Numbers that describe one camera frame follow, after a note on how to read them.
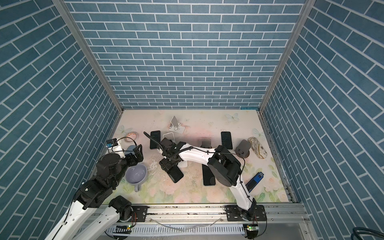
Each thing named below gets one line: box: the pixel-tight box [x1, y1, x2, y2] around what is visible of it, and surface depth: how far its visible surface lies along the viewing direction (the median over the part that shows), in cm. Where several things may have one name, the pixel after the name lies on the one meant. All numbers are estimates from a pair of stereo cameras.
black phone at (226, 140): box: [221, 131, 233, 150], surface depth 107 cm
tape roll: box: [124, 131, 138, 142], surface depth 107 cm
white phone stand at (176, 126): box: [169, 115, 185, 134], surface depth 109 cm
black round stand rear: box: [200, 138, 212, 149], surface depth 96 cm
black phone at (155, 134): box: [150, 130, 161, 149], surface depth 107 cm
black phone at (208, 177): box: [202, 164, 216, 186], surface depth 85 cm
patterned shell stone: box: [248, 137, 268, 159], surface depth 97 cm
